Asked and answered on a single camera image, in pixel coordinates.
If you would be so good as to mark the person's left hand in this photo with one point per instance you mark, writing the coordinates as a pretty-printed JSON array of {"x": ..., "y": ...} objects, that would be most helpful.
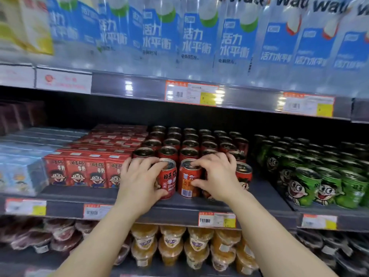
[{"x": 138, "y": 187}]

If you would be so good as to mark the person's right hand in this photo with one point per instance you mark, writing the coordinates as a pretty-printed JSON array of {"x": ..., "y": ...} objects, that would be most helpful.
[{"x": 222, "y": 178}]

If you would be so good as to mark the rows of red cans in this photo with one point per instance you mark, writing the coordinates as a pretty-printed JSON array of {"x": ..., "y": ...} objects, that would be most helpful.
[{"x": 168, "y": 152}]

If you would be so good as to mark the grey metal shelf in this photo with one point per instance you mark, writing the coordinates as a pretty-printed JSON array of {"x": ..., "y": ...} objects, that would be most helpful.
[
  {"x": 72, "y": 210},
  {"x": 17, "y": 262},
  {"x": 129, "y": 89}
]

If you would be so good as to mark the rows of green cans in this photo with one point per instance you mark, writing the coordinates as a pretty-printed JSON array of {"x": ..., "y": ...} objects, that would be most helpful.
[{"x": 299, "y": 187}]

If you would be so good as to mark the person's left forearm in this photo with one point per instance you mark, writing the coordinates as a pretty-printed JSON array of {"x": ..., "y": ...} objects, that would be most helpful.
[{"x": 101, "y": 245}]

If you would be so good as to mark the person's right forearm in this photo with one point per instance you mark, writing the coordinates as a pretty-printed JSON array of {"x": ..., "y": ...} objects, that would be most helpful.
[{"x": 274, "y": 242}]

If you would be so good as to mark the white mascot shelf sign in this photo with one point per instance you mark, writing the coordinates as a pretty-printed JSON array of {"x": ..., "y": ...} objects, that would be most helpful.
[
  {"x": 17, "y": 75},
  {"x": 63, "y": 80}
]

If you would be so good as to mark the orange yellow price tag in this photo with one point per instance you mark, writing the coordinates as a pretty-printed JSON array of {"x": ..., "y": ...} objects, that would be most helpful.
[
  {"x": 190, "y": 93},
  {"x": 96, "y": 212},
  {"x": 26, "y": 207},
  {"x": 319, "y": 222},
  {"x": 308, "y": 105},
  {"x": 216, "y": 219}
]

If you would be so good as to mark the group of yellow jelly cups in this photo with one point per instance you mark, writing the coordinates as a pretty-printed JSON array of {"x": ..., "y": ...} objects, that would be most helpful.
[{"x": 173, "y": 239}]

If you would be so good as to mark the stack of red cartons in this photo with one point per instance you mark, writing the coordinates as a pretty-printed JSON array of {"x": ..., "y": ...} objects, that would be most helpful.
[{"x": 77, "y": 170}]

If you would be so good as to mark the group of red jelly cups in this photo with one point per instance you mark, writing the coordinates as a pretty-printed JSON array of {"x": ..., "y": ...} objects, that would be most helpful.
[{"x": 60, "y": 230}]

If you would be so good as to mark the stack of blue cartons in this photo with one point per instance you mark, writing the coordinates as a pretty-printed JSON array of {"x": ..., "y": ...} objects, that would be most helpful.
[{"x": 23, "y": 173}]

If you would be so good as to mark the group of black jelly cups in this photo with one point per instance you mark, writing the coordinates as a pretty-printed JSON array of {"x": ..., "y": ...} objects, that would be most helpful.
[{"x": 337, "y": 248}]

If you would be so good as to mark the stack of pink cartons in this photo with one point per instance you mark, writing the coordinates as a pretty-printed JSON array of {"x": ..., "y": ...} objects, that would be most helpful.
[{"x": 20, "y": 115}]

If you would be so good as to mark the row of blue label bottles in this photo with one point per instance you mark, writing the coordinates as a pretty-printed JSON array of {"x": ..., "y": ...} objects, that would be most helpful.
[{"x": 199, "y": 40}]

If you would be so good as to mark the row of yellow juice bottles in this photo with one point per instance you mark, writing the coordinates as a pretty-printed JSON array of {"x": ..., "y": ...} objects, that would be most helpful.
[{"x": 26, "y": 28}]

